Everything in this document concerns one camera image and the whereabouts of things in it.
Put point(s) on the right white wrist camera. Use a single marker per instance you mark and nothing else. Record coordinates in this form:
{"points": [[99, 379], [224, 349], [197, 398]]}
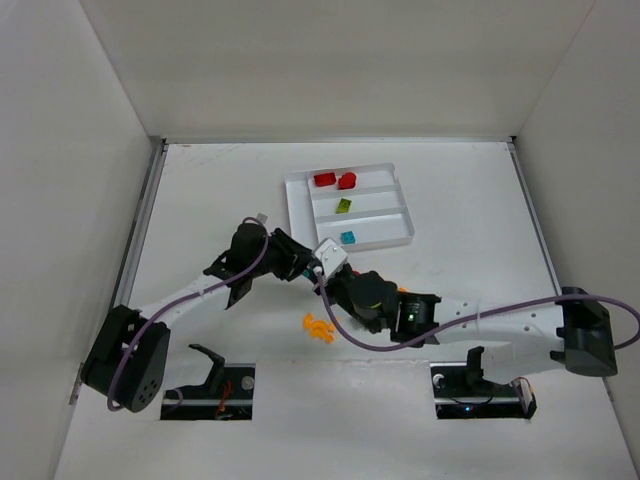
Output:
{"points": [[331, 257]]}

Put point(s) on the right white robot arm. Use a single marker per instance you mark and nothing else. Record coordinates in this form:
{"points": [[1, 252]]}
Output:
{"points": [[571, 331]]}

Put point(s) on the red round lego brick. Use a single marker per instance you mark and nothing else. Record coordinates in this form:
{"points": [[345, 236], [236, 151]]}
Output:
{"points": [[347, 181]]}

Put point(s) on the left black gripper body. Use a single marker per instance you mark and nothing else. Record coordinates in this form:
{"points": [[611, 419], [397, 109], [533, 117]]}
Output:
{"points": [[288, 255]]}

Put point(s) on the orange arch lego pieces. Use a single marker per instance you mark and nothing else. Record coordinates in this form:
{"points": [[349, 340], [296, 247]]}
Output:
{"points": [[319, 329]]}

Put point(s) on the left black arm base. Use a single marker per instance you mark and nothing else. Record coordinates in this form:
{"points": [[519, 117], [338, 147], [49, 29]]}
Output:
{"points": [[204, 386]]}

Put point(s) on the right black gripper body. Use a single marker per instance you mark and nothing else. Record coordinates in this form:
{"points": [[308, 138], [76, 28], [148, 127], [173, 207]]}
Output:
{"points": [[338, 291]]}

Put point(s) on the teal square lego brick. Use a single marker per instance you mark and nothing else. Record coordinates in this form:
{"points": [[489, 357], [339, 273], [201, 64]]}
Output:
{"points": [[348, 238]]}

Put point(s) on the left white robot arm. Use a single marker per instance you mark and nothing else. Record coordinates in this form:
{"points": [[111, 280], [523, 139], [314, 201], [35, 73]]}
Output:
{"points": [[127, 360]]}

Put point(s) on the small red lego brick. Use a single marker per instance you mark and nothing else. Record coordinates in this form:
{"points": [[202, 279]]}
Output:
{"points": [[325, 179]]}

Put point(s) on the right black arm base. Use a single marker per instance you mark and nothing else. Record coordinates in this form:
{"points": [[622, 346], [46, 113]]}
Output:
{"points": [[462, 393]]}

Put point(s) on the white divided sorting tray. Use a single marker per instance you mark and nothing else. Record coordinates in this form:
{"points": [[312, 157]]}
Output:
{"points": [[360, 207]]}

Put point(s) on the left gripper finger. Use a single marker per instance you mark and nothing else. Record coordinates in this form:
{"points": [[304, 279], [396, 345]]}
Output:
{"points": [[289, 249], [290, 269]]}

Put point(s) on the lime green lego brick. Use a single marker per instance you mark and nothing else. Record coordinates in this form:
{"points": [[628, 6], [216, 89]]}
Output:
{"points": [[343, 206]]}

